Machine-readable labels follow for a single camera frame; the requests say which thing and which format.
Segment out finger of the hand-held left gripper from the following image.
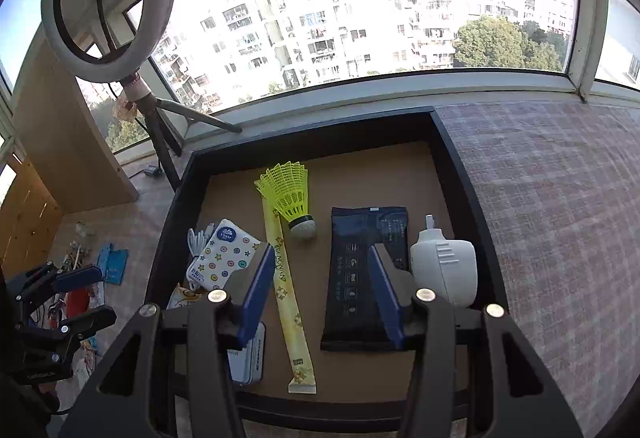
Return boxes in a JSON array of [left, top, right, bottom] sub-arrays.
[[34, 307, 118, 345], [7, 263, 106, 301]]

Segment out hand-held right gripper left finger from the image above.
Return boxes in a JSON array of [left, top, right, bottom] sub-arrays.
[[59, 243, 277, 438]]

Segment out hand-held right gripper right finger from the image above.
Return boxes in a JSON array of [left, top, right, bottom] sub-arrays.
[[367, 243, 585, 438]]

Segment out black tray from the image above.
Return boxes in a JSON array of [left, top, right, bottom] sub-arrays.
[[144, 105, 511, 436]]

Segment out wooden sticks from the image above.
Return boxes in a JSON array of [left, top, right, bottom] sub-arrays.
[[60, 240, 93, 274]]

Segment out red packet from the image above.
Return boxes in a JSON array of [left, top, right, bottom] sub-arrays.
[[65, 288, 93, 319]]

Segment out long yellow flowered packet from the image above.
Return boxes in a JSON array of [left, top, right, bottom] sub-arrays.
[[256, 180, 319, 395]]

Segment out blue plastic hinge piece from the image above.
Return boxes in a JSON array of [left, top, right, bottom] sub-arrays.
[[96, 243, 130, 288]]

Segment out black wet wipes packet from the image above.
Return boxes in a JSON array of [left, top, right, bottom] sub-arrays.
[[320, 205, 412, 353]]

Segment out white tissue pack with stars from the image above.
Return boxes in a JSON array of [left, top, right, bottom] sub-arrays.
[[186, 218, 263, 293]]

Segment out white plastic spray device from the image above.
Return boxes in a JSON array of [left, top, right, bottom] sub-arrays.
[[410, 214, 478, 308]]

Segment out yellow plastic shuttlecock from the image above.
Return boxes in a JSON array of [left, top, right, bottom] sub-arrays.
[[254, 161, 317, 241]]

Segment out black tripod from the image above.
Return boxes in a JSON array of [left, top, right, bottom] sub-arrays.
[[117, 73, 244, 193]]

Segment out crumpled brown plastic wrap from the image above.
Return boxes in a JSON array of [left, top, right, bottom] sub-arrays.
[[111, 95, 141, 124]]

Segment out green tree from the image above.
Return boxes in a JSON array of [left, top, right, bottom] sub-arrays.
[[452, 15, 571, 71]]

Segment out white coiled cable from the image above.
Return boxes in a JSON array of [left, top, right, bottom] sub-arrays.
[[186, 222, 217, 269]]

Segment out white window frame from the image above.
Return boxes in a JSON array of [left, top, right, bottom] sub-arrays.
[[0, 0, 640, 159]]

